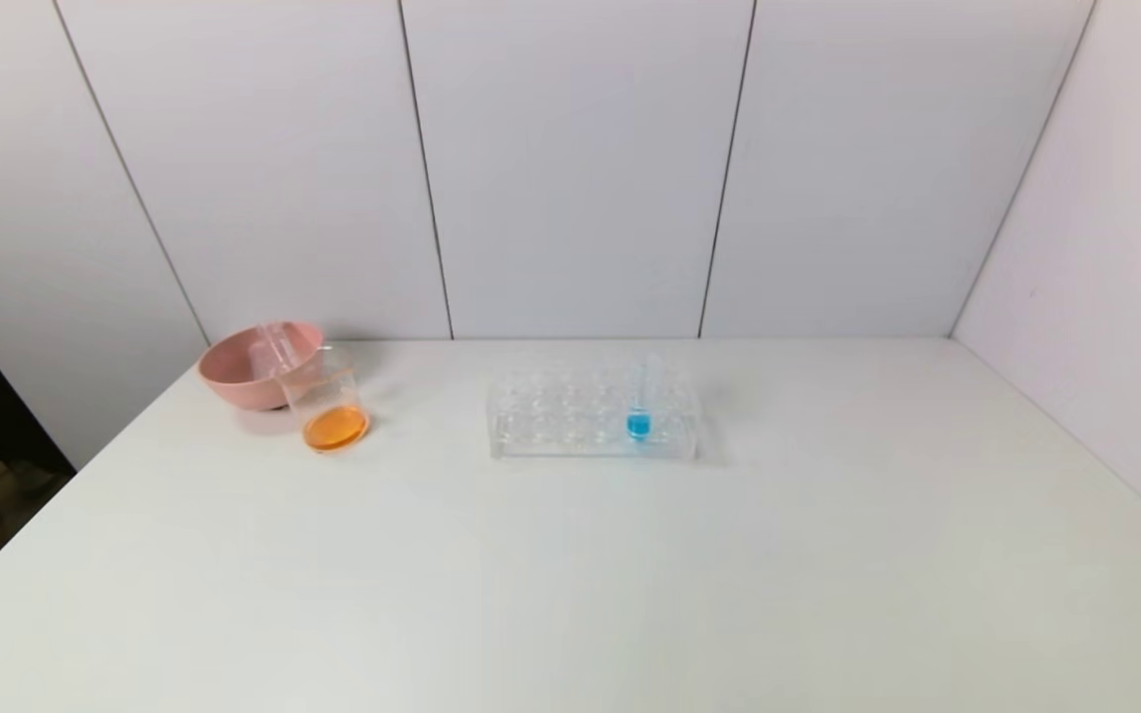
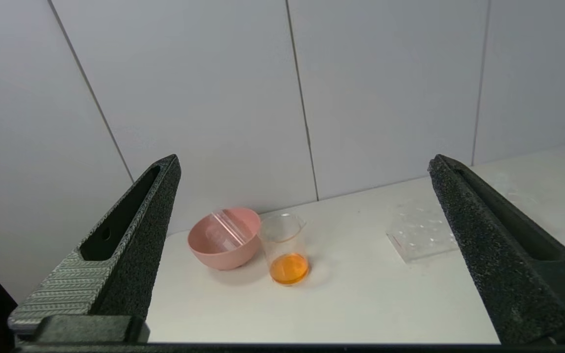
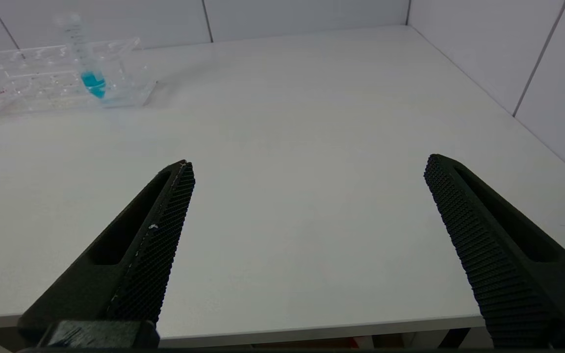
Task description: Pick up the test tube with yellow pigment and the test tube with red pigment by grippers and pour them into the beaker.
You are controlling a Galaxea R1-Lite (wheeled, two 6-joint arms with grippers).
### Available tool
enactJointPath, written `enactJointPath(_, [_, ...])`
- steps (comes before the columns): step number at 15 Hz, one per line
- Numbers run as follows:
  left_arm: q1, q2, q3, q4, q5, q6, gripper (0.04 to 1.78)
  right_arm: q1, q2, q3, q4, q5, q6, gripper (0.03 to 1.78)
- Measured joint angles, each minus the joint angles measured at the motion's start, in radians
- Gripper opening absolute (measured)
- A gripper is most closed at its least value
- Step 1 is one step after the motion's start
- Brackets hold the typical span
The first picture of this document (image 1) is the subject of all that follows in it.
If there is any blue pigment test tube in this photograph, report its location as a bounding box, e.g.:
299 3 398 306
627 355 659 444

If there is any clear glass beaker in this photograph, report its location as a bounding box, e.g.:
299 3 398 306
276 342 371 455

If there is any clear acrylic test tube rack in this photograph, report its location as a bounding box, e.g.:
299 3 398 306
486 361 700 461

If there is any pink plastic bowl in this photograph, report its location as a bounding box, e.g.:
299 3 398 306
198 320 326 412

